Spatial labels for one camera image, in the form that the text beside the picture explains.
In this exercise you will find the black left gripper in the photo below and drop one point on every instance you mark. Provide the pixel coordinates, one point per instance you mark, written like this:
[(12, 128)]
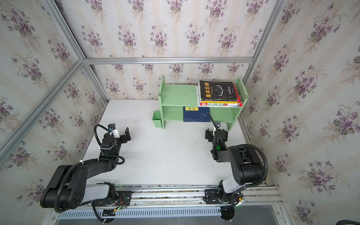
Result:
[(123, 140)]

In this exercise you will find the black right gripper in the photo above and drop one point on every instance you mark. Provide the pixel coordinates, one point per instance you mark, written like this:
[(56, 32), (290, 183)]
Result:
[(216, 135)]

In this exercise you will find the dark blue book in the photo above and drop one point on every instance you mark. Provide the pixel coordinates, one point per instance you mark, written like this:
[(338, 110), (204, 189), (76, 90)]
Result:
[(196, 114)]

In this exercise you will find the green red nature book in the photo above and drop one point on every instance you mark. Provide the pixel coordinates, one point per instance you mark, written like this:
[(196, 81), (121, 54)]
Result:
[(218, 94)]

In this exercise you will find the yellow book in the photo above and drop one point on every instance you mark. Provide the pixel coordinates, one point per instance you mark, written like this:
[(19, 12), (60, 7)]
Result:
[(219, 103)]

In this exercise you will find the black book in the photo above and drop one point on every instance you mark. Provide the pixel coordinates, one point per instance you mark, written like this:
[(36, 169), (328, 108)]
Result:
[(217, 91)]

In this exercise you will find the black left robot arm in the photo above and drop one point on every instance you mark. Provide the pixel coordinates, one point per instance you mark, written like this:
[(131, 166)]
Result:
[(68, 187)]

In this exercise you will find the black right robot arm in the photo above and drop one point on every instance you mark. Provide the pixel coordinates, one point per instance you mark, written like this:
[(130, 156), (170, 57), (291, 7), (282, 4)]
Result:
[(248, 165)]

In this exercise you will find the green wooden bookshelf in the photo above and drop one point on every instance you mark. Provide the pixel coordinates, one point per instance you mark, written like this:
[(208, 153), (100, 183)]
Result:
[(174, 97)]

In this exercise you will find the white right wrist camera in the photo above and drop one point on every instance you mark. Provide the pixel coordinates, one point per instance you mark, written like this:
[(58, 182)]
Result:
[(217, 126)]

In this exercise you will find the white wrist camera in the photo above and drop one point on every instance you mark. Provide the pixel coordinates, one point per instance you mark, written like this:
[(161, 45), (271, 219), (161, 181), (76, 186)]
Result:
[(217, 126), (113, 130)]

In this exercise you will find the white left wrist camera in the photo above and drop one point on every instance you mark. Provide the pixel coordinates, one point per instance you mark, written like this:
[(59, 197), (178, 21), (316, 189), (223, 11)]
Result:
[(113, 130)]

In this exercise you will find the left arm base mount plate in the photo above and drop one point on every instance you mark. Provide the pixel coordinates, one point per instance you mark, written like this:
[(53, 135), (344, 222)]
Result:
[(122, 199)]

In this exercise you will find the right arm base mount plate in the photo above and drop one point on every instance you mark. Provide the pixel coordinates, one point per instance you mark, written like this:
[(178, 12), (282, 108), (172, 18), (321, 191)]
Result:
[(211, 196)]

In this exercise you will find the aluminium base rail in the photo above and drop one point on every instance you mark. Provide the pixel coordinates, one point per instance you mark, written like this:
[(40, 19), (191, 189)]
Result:
[(166, 197)]

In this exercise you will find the aluminium frame top bar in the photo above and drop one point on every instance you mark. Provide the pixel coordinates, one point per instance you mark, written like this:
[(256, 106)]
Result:
[(166, 60)]

